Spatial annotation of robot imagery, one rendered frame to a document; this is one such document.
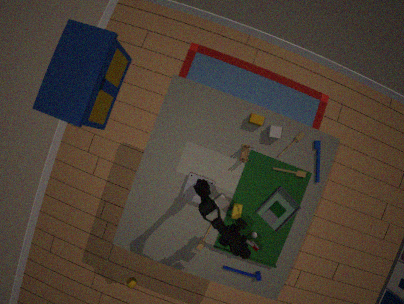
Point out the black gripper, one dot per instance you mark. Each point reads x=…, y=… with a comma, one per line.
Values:
x=234, y=230

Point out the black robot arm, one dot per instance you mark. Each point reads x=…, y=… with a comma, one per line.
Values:
x=237, y=245

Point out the blue rectangular bar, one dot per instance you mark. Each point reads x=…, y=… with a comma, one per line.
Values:
x=317, y=146

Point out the green flat mat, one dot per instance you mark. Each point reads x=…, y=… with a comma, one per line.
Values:
x=258, y=181

